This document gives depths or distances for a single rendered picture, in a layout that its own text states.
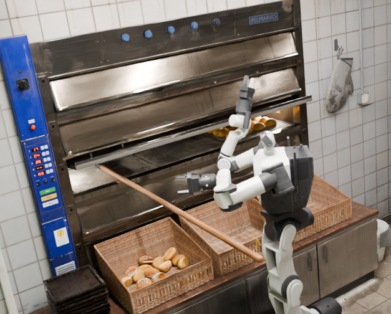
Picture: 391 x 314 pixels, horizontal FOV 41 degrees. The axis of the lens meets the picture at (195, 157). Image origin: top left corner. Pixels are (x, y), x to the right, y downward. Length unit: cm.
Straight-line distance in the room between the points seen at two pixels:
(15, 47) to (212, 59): 127
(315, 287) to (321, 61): 165
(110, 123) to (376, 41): 234
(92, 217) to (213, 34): 140
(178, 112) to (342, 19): 155
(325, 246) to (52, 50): 216
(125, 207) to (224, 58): 117
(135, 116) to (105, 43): 48
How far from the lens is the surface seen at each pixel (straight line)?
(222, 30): 358
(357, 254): 404
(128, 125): 327
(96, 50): 317
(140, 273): 337
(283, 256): 293
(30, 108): 303
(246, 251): 229
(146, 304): 311
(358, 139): 457
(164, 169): 345
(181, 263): 340
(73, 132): 316
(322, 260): 379
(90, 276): 318
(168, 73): 335
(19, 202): 316
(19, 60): 299
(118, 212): 338
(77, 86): 313
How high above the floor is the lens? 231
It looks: 18 degrees down
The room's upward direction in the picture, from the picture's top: 8 degrees counter-clockwise
